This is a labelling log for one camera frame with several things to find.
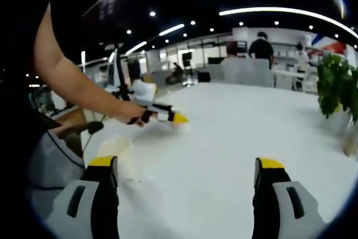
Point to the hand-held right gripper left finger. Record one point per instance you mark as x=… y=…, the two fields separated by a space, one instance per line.
x=103 y=208

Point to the potted green plant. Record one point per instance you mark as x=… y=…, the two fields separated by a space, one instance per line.
x=338 y=88

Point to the white table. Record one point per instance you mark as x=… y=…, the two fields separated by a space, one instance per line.
x=223 y=144

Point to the white paper cup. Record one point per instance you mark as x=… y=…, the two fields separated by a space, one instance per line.
x=120 y=152

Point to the grey mesh chair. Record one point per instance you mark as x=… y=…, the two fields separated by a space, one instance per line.
x=249 y=72

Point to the person's left hand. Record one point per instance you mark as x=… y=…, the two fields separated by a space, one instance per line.
x=142 y=118

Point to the long ceiling strip light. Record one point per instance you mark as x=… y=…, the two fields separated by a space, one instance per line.
x=279 y=11

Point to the black tripod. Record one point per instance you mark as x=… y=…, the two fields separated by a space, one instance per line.
x=122 y=76

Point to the black screen on stand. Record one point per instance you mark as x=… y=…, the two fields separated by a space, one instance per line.
x=187 y=57

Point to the brown wooden furniture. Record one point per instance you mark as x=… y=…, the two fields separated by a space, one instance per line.
x=71 y=132

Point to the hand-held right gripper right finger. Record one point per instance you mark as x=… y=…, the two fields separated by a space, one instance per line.
x=267 y=208

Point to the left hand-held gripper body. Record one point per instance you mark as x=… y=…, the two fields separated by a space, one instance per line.
x=144 y=93

